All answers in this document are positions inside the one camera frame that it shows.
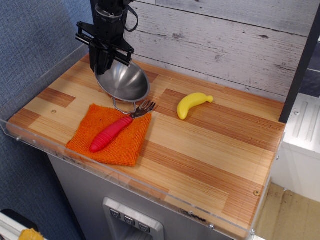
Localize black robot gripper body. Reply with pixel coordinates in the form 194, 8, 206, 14
76, 7, 135, 66

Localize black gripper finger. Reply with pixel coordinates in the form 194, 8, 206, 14
106, 51, 117, 70
89, 43, 109, 75

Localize steel bowl with wire handles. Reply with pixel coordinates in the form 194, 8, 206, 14
94, 61, 151, 115

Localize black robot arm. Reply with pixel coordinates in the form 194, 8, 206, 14
76, 0, 138, 75

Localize orange cloth napkin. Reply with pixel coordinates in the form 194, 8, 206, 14
66, 104, 152, 167

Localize yellow toy banana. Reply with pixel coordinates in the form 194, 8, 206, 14
177, 92, 214, 120

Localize grey toy cabinet front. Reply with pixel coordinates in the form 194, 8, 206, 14
49, 155, 229, 240

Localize silver dispenser button panel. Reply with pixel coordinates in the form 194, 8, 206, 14
102, 197, 165, 240

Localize red handled metal fork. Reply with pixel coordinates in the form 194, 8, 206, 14
89, 100, 156, 153

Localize clear acrylic guard rail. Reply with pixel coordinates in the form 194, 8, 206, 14
0, 46, 284, 239

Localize dark right frame post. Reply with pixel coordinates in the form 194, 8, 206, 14
278, 0, 320, 124

